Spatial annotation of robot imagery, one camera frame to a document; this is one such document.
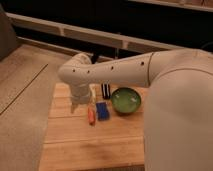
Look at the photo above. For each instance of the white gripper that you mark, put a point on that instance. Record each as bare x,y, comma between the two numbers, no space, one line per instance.
79,94

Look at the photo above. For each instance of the green ceramic bowl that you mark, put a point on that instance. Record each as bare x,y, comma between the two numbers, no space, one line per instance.
125,100

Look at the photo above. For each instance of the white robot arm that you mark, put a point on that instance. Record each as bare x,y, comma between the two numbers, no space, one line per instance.
178,110

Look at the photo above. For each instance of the orange carrot toy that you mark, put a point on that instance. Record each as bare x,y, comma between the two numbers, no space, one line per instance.
91,116

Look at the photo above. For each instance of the white small bottle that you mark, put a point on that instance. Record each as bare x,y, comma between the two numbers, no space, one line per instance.
93,94

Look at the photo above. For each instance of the black white striped box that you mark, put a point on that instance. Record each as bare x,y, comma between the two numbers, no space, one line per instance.
106,91

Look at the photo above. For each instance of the black bracket on floor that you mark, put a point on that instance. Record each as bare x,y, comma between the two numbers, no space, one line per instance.
94,57

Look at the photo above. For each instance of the white metal rail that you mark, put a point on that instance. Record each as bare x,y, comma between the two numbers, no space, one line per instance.
89,35

